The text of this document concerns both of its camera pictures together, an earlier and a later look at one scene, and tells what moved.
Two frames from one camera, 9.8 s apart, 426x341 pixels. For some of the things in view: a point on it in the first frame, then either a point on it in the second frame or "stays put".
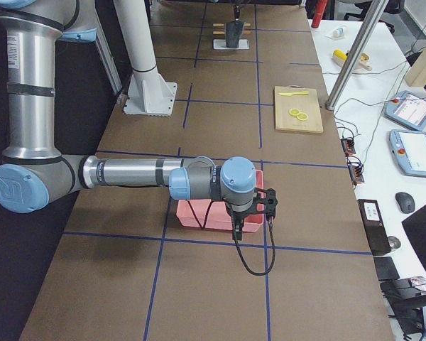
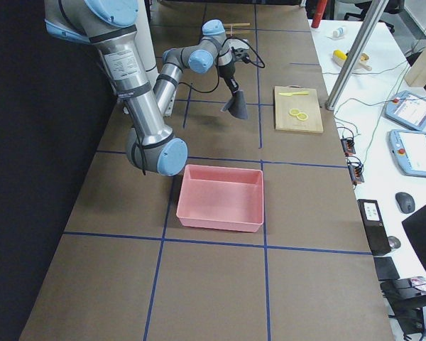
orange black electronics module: x=348 y=146 stays put
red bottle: x=320 y=6 stays put
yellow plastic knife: x=290 y=94 stays put
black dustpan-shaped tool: x=233 y=31 -> x=236 y=106
